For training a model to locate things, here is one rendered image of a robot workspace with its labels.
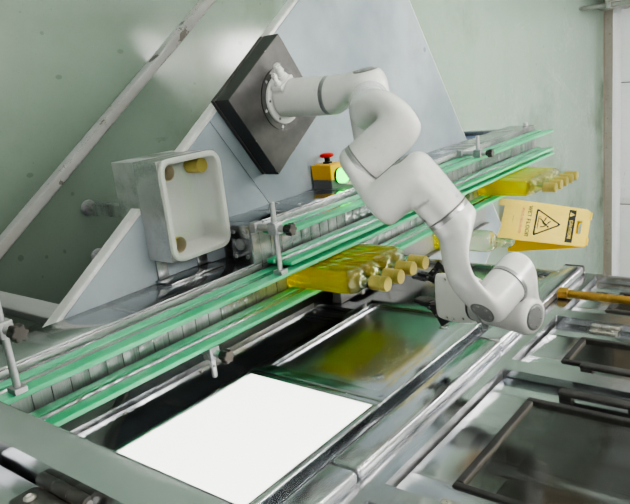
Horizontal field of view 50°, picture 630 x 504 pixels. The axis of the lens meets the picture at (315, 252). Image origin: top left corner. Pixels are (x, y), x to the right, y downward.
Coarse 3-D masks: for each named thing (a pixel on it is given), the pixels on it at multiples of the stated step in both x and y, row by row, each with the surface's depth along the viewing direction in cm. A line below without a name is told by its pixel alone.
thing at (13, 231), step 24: (192, 24) 224; (168, 48) 217; (144, 72) 211; (120, 96) 207; (72, 168) 193; (48, 192) 188; (24, 216) 183; (0, 240) 180; (24, 312) 149; (48, 312) 144
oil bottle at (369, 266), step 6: (330, 258) 168; (336, 258) 167; (342, 258) 166; (348, 258) 166; (354, 258) 165; (342, 264) 162; (348, 264) 161; (354, 264) 160; (360, 264) 159; (366, 264) 159; (372, 264) 160; (366, 270) 158; (372, 270) 159
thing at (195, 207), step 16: (176, 160) 142; (208, 160) 152; (160, 176) 139; (176, 176) 151; (192, 176) 155; (208, 176) 154; (176, 192) 152; (192, 192) 155; (208, 192) 155; (224, 192) 153; (176, 208) 152; (192, 208) 156; (208, 208) 156; (224, 208) 154; (176, 224) 152; (192, 224) 156; (208, 224) 158; (224, 224) 155; (192, 240) 156; (208, 240) 156; (224, 240) 155; (176, 256) 144; (192, 256) 147
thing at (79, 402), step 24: (408, 240) 199; (288, 288) 167; (240, 312) 153; (264, 312) 152; (192, 336) 142; (216, 336) 140; (144, 360) 132; (168, 360) 131; (96, 384) 124; (120, 384) 122; (48, 408) 116; (72, 408) 115
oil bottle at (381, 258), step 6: (342, 252) 171; (348, 252) 170; (354, 252) 169; (360, 252) 169; (366, 252) 168; (372, 252) 167; (378, 252) 167; (384, 252) 166; (360, 258) 166; (366, 258) 164; (372, 258) 163; (378, 258) 163; (384, 258) 163; (390, 258) 165; (378, 264) 163; (384, 264) 163
